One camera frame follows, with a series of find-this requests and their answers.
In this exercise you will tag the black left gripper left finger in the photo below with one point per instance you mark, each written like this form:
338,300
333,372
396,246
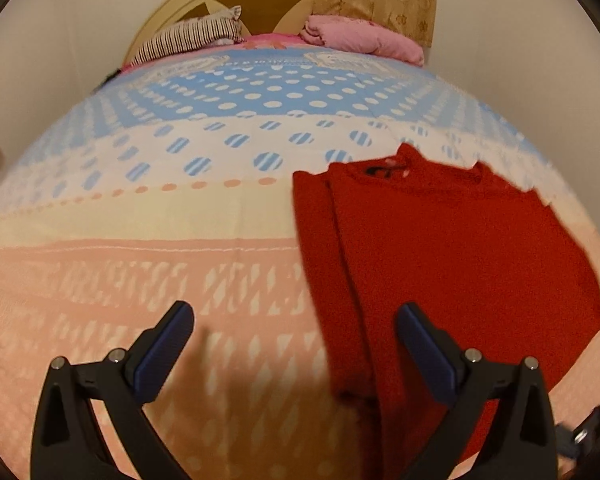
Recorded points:
67,441

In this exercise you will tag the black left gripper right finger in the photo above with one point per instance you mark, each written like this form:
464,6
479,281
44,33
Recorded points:
521,442

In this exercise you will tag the red knitted sweater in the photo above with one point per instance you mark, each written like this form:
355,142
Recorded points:
488,262

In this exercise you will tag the blue pink dotted bedsheet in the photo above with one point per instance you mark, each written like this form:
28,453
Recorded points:
174,182

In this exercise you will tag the striped pillow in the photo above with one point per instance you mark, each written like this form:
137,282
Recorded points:
219,29

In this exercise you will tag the pink folded blanket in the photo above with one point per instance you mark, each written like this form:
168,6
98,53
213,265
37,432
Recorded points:
363,37

